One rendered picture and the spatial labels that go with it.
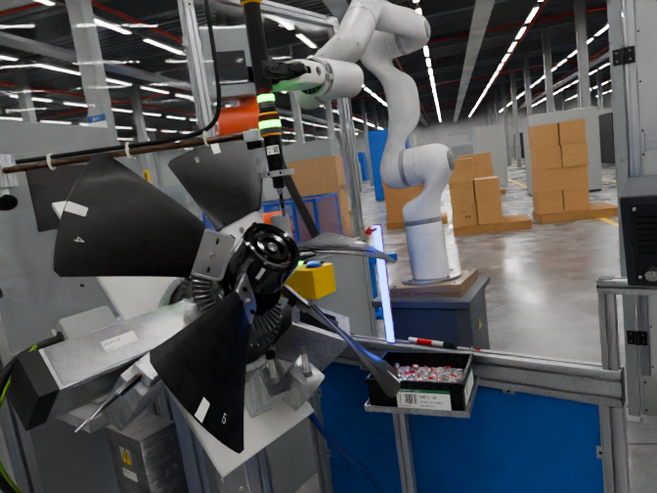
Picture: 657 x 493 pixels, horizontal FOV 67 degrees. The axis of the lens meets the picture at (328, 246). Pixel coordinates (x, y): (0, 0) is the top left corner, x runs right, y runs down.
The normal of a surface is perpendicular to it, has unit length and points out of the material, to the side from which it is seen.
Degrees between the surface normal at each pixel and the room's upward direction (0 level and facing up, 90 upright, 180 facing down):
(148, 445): 90
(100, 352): 50
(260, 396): 84
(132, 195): 77
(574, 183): 90
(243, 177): 46
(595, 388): 90
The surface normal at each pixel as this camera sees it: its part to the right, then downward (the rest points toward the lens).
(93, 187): 0.46, -0.23
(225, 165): -0.04, -0.55
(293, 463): 0.78, -0.01
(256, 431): 0.51, -0.64
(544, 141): -0.25, 0.18
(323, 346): 0.04, 0.69
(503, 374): -0.61, 0.20
